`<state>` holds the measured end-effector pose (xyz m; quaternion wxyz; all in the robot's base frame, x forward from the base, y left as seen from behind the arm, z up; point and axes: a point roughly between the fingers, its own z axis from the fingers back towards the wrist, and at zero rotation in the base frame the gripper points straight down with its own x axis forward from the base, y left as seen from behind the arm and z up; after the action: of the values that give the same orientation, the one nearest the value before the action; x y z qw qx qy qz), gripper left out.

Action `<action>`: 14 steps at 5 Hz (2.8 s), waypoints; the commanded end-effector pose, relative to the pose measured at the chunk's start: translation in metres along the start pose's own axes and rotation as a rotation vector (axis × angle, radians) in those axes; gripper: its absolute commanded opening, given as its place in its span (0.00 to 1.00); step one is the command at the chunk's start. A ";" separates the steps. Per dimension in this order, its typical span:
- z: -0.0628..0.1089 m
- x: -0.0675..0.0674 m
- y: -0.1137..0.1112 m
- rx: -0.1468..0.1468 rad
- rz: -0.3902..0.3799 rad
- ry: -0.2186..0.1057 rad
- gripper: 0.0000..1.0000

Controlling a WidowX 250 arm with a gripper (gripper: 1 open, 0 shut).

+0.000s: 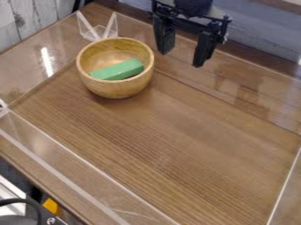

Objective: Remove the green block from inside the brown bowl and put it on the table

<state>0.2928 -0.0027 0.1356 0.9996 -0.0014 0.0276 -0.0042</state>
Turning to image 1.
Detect green rectangular block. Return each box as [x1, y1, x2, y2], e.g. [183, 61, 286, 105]
[89, 58, 144, 81]

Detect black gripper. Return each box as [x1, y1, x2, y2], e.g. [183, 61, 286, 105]
[151, 0, 231, 68]

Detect black cable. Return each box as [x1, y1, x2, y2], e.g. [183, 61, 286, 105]
[0, 198, 42, 225]

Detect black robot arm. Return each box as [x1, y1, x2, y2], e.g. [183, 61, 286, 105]
[151, 0, 232, 68]

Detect brown wooden bowl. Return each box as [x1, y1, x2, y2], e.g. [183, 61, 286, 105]
[76, 37, 153, 98]

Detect clear acrylic corner bracket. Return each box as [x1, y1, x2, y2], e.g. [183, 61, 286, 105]
[74, 11, 118, 41]

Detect clear acrylic tray wall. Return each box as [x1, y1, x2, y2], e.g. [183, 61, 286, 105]
[0, 100, 179, 225]

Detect black device with yellow label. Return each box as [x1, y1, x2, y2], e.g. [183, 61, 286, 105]
[25, 195, 82, 225]

